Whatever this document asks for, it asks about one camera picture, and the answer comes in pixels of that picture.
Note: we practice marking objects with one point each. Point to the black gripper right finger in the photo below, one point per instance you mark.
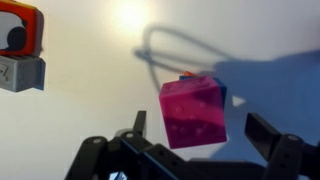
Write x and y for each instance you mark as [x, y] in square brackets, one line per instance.
[283, 153]

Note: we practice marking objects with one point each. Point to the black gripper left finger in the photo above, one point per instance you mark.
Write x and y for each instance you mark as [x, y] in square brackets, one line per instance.
[100, 156]

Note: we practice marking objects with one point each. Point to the pink block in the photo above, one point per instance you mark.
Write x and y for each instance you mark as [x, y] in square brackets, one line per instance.
[193, 113]

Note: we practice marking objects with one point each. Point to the small grey block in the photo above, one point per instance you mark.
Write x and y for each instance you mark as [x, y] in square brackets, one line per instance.
[23, 73]

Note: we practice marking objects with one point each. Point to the small orange block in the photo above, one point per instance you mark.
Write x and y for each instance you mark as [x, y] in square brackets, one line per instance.
[188, 73]

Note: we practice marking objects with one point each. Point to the orange yellow cube with hole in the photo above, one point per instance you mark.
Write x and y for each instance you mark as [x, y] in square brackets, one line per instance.
[31, 30]

